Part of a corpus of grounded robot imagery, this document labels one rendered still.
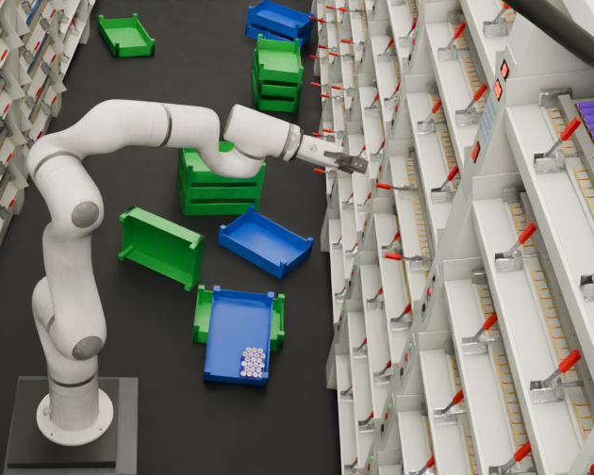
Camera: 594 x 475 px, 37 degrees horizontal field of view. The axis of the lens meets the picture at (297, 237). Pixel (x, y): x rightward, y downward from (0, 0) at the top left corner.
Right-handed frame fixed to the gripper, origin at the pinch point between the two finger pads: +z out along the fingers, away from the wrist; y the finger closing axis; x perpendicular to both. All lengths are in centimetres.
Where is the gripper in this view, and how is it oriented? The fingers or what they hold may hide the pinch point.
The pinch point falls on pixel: (356, 166)
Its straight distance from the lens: 205.4
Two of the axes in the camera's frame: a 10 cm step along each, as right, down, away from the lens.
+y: -2.3, -0.7, 9.7
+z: 9.2, 3.0, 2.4
